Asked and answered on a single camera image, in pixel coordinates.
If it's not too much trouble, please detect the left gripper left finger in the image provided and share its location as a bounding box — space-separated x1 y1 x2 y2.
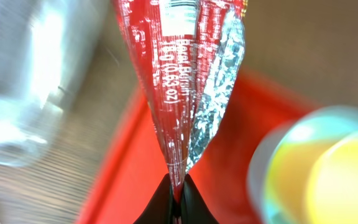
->
134 174 174 224

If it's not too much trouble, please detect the red serving tray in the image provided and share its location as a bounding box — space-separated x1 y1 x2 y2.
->
77 71 316 223

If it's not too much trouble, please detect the red snack wrapper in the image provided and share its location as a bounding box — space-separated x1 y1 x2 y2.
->
113 0 247 200

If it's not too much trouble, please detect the light blue small bowl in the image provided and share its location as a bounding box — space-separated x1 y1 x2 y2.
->
247 106 358 223

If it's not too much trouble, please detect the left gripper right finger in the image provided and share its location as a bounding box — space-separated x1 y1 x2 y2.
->
180 174 218 224

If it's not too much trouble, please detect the yellow plastic cup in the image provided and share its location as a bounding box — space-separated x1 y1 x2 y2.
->
263 131 358 223

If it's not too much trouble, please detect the clear plastic waste bin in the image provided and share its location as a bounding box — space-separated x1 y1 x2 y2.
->
0 0 109 167

